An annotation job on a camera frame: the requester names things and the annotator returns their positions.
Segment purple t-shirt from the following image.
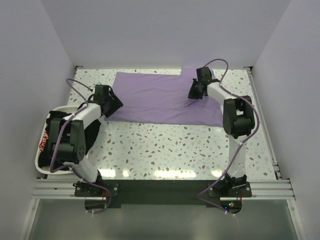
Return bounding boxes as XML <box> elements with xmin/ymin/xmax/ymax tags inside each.
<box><xmin>108</xmin><ymin>68</ymin><xmax>223</xmax><ymax>127</ymax></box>

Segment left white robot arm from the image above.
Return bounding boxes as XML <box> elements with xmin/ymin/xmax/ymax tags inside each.
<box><xmin>46</xmin><ymin>84</ymin><xmax>123</xmax><ymax>196</ymax></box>

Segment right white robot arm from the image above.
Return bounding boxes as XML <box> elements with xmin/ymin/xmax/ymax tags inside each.
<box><xmin>188</xmin><ymin>66</ymin><xmax>259</xmax><ymax>196</ymax></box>

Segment white laundry basket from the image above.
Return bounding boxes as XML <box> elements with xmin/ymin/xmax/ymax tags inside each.
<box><xmin>34</xmin><ymin>104</ymin><xmax>81</xmax><ymax>175</ymax></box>

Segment black clothes in basket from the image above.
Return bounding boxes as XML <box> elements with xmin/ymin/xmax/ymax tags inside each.
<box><xmin>35</xmin><ymin>110</ymin><xmax>101</xmax><ymax>174</ymax></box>

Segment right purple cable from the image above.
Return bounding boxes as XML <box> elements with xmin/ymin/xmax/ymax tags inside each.
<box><xmin>197</xmin><ymin>58</ymin><xmax>261</xmax><ymax>213</ymax></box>

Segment purple cable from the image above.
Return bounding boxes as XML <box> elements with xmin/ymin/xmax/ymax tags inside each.
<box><xmin>197</xmin><ymin>58</ymin><xmax>261</xmax><ymax>213</ymax></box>
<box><xmin>49</xmin><ymin>78</ymin><xmax>113</xmax><ymax>215</ymax></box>

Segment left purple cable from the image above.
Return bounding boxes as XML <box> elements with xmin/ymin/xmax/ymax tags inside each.
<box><xmin>49</xmin><ymin>78</ymin><xmax>113</xmax><ymax>215</ymax></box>

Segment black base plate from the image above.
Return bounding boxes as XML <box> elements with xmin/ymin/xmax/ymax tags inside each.
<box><xmin>73</xmin><ymin>180</ymin><xmax>253</xmax><ymax>211</ymax></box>

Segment aluminium rail frame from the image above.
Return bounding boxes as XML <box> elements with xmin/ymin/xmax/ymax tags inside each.
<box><xmin>34</xmin><ymin>66</ymin><xmax>295</xmax><ymax>210</ymax></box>

